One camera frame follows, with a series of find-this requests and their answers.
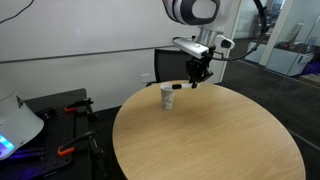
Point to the round wooden table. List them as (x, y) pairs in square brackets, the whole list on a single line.
[(211, 133)]

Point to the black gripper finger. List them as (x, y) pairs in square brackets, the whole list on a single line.
[(193, 82), (201, 79)]

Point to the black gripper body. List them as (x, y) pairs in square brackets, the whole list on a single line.
[(198, 67)]

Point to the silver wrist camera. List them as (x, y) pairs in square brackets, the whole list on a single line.
[(190, 47)]

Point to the black orange clamp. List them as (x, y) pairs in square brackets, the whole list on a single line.
[(87, 102), (89, 138)]

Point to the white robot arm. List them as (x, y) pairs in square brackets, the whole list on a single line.
[(211, 17)]

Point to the white cabinet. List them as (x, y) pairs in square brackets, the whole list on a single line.
[(288, 62)]

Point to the black perforated mounting board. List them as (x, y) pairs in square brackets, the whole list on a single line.
[(38, 160)]

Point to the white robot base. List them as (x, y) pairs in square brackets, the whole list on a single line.
[(18, 125)]

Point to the white patterned paper cup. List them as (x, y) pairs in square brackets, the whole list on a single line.
[(167, 96)]

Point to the white marker with black cap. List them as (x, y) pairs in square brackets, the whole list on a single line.
[(184, 86)]

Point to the black mesh office chair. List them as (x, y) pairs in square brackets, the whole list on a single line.
[(170, 65)]

